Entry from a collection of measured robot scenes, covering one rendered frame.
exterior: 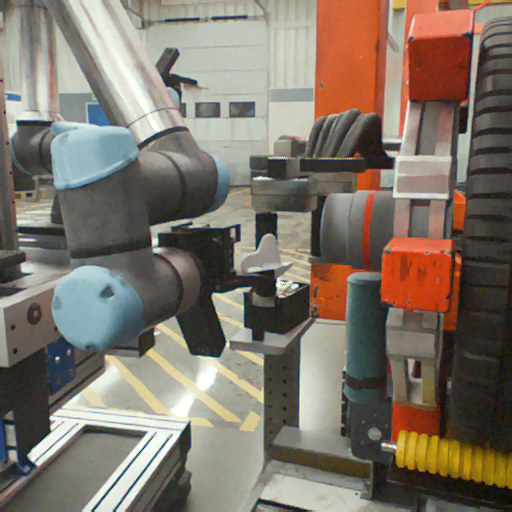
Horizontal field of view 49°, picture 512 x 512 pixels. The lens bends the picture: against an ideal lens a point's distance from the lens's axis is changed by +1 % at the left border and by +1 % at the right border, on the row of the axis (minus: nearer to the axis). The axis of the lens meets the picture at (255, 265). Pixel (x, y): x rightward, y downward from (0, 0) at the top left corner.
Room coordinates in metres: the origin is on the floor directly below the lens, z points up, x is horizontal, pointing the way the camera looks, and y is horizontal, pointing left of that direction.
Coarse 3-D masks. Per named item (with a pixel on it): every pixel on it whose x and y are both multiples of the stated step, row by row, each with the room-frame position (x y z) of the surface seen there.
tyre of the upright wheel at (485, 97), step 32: (480, 32) 0.83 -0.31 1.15; (480, 64) 0.73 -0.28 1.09; (480, 96) 0.68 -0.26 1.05; (480, 128) 0.65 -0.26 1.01; (480, 160) 0.63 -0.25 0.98; (480, 192) 0.62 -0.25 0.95; (480, 224) 0.61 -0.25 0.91; (480, 256) 0.61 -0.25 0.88; (480, 288) 0.61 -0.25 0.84; (480, 320) 0.61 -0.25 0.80; (480, 352) 0.61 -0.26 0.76; (480, 384) 0.63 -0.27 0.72; (448, 416) 0.81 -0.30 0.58; (480, 416) 0.66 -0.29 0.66
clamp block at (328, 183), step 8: (312, 176) 1.16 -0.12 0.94; (320, 176) 1.15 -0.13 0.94; (328, 176) 1.15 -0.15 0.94; (336, 176) 1.14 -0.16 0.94; (344, 176) 1.14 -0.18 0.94; (352, 176) 1.13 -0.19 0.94; (320, 184) 1.15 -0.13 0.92; (328, 184) 1.15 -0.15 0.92; (336, 184) 1.14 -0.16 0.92; (344, 184) 1.14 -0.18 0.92; (352, 184) 1.13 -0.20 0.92; (320, 192) 1.15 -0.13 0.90; (328, 192) 1.15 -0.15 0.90; (336, 192) 1.14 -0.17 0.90; (344, 192) 1.14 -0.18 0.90; (352, 192) 1.13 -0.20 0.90
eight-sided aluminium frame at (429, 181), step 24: (408, 120) 0.76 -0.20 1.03; (456, 120) 1.06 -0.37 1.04; (408, 144) 0.73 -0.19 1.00; (456, 144) 1.09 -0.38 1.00; (408, 168) 0.70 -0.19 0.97; (432, 168) 0.69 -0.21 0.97; (456, 168) 1.14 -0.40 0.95; (408, 192) 0.69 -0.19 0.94; (432, 192) 0.68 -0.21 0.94; (408, 216) 0.69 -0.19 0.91; (432, 216) 0.68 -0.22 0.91; (408, 312) 0.71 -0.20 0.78; (432, 312) 0.68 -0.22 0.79; (408, 336) 0.69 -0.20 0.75; (432, 336) 0.68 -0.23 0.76; (408, 360) 0.94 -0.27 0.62; (432, 360) 0.69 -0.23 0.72; (408, 384) 0.83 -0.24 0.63; (432, 384) 0.75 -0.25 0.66; (432, 408) 0.81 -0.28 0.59
